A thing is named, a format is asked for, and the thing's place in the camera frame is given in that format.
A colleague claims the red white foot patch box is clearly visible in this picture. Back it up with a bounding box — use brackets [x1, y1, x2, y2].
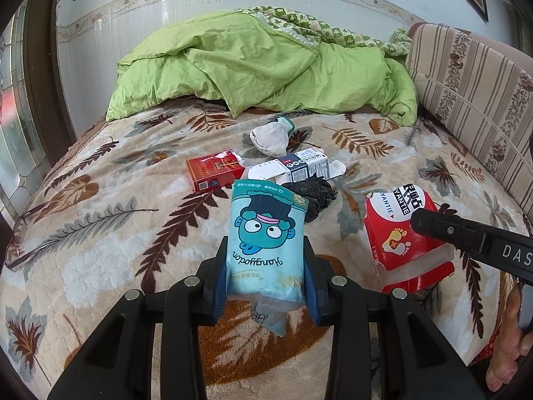
[363, 183, 454, 293]

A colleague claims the light blue cartoon packet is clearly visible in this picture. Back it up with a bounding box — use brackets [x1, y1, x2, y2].
[226, 179, 308, 337]

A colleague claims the black plastic bag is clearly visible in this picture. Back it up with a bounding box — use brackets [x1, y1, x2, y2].
[282, 175, 337, 223]

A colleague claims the red cigarette pack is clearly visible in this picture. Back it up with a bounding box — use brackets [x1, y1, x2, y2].
[186, 150, 245, 193]

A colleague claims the blue white toothpaste box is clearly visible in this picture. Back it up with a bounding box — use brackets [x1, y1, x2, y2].
[247, 147, 347, 185]

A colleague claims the person right hand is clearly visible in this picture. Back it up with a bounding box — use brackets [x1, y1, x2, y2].
[486, 285, 532, 392]

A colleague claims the striped beige bolster pillow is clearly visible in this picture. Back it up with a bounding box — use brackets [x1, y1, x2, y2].
[406, 23, 532, 216]

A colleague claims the leaf pattern fleece blanket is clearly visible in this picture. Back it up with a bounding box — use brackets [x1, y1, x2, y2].
[1, 98, 532, 399]

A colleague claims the stained glass window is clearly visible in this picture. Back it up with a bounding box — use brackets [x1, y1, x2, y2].
[0, 1, 51, 227]

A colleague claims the green duvet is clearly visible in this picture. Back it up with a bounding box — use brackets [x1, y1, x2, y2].
[107, 6, 417, 126]

